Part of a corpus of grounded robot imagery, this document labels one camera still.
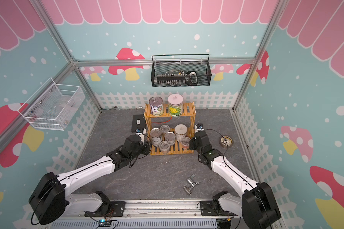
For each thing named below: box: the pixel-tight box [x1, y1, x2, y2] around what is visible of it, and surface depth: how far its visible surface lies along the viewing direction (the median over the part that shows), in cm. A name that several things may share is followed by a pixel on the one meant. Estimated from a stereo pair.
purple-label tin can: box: [149, 96, 164, 117], surface depth 77 cm
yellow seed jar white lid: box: [167, 93, 184, 117], surface depth 76 cm
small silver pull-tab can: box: [164, 131, 176, 146], surface depth 96 cm
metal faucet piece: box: [182, 173, 200, 196], surface depth 83 cm
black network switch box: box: [131, 114, 146, 133], surface depth 111 cm
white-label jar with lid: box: [174, 124, 188, 142], surface depth 95 cm
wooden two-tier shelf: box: [144, 102, 196, 157], surface depth 94 cm
